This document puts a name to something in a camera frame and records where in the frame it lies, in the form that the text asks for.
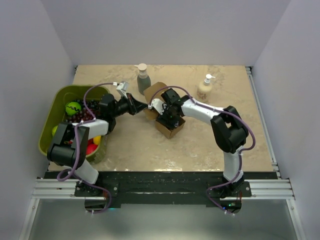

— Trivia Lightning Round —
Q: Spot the red dragon fruit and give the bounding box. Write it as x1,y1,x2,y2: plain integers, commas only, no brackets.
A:
86,143,98,155

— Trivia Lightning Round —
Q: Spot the green tennis ball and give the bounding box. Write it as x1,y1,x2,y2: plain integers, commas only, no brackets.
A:
65,101,82,116

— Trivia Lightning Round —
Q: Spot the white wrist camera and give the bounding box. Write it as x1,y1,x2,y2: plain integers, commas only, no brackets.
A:
112,81,129,99
148,98,167,115

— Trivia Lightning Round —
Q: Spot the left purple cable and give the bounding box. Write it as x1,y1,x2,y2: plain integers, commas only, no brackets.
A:
56,82,118,213

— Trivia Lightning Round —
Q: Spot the purple cable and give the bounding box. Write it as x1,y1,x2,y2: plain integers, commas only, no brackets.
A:
56,82,118,213
148,85,257,216

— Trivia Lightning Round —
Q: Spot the yellow lemon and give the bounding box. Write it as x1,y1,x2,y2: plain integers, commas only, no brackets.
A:
92,135,102,146

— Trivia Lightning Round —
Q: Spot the olive green plastic bin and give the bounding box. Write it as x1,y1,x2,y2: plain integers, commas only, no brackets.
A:
38,85,107,164

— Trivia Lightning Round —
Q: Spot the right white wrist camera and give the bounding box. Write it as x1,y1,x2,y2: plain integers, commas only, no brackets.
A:
148,98,167,115

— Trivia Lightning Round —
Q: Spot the dark purple grape bunch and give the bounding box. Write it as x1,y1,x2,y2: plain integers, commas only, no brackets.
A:
64,99,102,123

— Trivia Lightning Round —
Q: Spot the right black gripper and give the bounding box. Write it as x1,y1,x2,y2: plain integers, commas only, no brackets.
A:
156,103,181,129

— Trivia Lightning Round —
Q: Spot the cream lotion pump bottle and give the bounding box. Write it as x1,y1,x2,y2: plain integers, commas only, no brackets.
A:
195,73,216,103

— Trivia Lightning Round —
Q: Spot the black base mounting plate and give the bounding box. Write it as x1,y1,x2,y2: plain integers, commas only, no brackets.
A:
74,171,252,213

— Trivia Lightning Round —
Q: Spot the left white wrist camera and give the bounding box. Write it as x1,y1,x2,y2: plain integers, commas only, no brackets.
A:
112,81,129,99

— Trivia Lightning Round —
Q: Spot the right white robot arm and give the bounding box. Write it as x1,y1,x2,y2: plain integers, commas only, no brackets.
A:
148,86,250,197

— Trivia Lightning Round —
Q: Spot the brown cardboard express box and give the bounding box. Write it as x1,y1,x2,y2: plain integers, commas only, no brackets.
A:
143,82,185,139

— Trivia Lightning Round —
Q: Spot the green pear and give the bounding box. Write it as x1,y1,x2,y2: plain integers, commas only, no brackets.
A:
51,125,58,136

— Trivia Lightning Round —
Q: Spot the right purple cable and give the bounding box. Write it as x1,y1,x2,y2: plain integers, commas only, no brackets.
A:
148,85,257,216

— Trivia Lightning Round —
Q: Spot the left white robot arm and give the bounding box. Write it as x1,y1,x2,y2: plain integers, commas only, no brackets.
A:
47,93,148,196

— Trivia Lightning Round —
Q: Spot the grey pump bottle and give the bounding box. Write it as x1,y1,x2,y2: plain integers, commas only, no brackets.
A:
135,63,151,95

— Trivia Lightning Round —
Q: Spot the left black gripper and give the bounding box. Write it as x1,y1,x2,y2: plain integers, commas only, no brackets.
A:
111,93,148,119

